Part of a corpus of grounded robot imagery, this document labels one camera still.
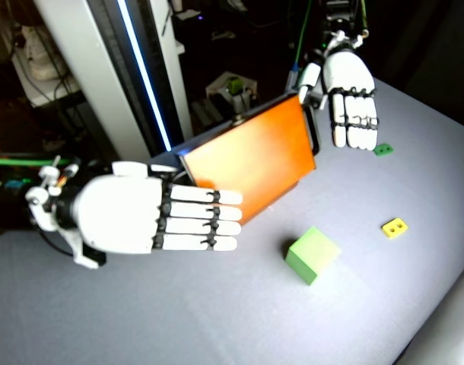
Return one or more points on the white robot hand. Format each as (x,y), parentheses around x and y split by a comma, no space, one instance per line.
(348,72)
(114,213)

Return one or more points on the green two-hole block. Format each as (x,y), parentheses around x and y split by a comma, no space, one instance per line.
(380,152)

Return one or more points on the grey table cloth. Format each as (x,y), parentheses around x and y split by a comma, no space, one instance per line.
(178,304)

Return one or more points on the white device with green part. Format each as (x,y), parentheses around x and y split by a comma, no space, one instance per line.
(232,89)

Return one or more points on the white column with blue light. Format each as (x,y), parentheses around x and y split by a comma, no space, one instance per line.
(83,57)

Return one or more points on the yellow two-hole block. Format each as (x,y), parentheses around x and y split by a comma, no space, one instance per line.
(391,233)

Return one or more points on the green cube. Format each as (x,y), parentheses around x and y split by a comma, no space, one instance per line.
(312,251)

